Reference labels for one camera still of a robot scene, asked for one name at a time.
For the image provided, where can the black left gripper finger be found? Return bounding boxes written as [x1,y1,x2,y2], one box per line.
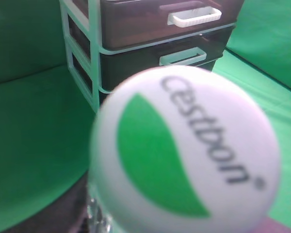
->
[5,174,89,233]

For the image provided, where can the water bottle with white cap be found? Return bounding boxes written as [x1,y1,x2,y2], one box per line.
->
[88,66,281,233]

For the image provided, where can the dark translucent drawer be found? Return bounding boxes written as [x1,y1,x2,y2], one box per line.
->
[98,55,223,106]
[100,0,243,50]
[100,25,235,91]

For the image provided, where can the green table cloth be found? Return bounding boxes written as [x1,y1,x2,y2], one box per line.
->
[0,51,291,233]

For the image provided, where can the green cloth backdrop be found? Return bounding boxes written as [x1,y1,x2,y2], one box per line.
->
[0,0,291,88]

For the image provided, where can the white plastic drawer cabinet frame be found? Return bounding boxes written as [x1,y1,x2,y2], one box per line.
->
[60,0,236,111]

